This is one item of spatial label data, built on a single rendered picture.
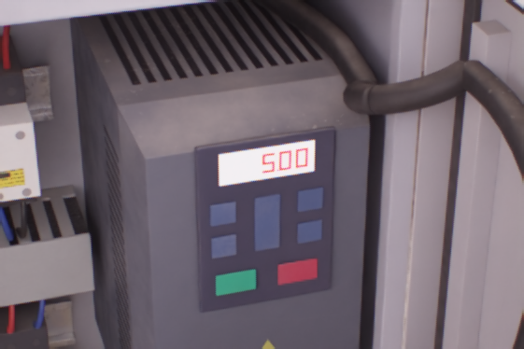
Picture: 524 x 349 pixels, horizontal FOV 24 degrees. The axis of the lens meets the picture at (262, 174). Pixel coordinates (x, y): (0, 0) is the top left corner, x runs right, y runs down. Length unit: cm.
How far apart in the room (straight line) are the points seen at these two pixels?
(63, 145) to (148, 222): 18
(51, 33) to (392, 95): 25
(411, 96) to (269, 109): 9
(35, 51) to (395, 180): 24
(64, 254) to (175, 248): 13
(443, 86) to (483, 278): 11
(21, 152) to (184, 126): 11
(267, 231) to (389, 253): 7
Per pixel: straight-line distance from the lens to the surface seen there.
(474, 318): 63
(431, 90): 55
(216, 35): 67
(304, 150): 60
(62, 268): 74
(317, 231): 63
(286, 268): 63
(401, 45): 59
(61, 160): 77
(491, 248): 61
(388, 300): 66
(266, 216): 61
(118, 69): 64
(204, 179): 59
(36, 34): 73
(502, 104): 53
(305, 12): 67
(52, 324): 83
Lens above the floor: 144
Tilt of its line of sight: 30 degrees down
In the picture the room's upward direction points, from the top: straight up
